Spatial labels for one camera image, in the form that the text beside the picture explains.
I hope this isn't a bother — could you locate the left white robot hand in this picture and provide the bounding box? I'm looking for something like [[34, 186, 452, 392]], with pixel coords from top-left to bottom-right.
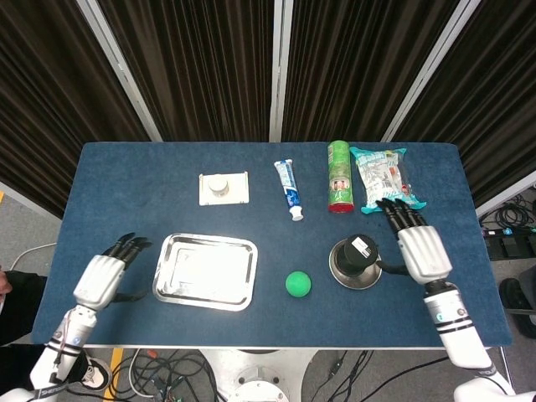
[[73, 232, 154, 312]]

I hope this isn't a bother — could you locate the black coiled cable pile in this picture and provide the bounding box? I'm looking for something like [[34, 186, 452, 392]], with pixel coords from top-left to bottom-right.
[[479, 194, 536, 229]]

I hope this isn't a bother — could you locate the black floor cable bundle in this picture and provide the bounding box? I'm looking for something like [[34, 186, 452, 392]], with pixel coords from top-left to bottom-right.
[[106, 348, 221, 402]]

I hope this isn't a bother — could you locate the black cylindrical jar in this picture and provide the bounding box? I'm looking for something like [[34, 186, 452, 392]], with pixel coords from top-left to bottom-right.
[[334, 234, 379, 277]]

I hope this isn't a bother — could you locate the black power strip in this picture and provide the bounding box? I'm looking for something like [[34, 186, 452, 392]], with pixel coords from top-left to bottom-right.
[[481, 228, 536, 240]]

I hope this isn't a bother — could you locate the white sneaker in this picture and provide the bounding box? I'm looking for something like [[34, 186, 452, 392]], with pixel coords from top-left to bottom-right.
[[81, 355, 113, 393]]

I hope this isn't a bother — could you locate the blue felt table cover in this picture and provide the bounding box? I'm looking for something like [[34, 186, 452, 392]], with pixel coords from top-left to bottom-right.
[[29, 141, 513, 348]]

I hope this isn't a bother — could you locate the teal snack bag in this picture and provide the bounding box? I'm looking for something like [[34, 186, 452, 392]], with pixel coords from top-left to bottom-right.
[[348, 146, 427, 216]]

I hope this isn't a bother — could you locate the blue white toothpaste tube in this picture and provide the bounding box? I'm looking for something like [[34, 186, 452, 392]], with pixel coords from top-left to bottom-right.
[[273, 158, 306, 222]]

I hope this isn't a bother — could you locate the rectangular steel tray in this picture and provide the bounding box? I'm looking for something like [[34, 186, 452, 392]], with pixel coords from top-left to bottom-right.
[[152, 233, 259, 312]]

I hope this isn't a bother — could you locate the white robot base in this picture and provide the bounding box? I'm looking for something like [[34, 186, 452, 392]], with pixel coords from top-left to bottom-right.
[[199, 348, 316, 402]]

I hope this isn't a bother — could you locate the white square plastic base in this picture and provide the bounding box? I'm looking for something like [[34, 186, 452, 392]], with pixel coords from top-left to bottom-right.
[[198, 170, 250, 207]]

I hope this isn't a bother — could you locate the dark brown pleated curtain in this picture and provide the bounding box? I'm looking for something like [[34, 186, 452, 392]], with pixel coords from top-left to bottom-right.
[[282, 0, 461, 142], [98, 0, 277, 142], [0, 0, 152, 219], [393, 0, 536, 206]]

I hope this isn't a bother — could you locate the white partition post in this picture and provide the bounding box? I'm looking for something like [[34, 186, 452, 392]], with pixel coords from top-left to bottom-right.
[[477, 170, 536, 218], [77, 0, 163, 142], [381, 0, 482, 142], [0, 180, 64, 221], [268, 0, 293, 142]]

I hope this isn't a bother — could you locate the black hanging cable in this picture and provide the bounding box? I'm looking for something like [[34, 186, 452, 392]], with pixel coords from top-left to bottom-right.
[[324, 349, 376, 402]]

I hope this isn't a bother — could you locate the green chips can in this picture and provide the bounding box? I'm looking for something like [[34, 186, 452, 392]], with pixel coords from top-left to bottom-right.
[[327, 140, 355, 214]]

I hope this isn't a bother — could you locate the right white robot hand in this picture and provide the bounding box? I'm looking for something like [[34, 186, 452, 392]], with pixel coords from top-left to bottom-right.
[[375, 198, 453, 290]]

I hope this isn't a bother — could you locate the white floor cable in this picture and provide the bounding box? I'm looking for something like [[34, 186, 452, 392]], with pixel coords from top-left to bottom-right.
[[10, 241, 58, 270]]

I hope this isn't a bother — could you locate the green ball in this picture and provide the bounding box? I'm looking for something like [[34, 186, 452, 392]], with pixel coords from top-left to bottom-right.
[[285, 271, 313, 298]]

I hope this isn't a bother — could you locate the round steel plate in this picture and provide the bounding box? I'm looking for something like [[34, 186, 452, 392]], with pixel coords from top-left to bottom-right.
[[328, 240, 384, 291]]

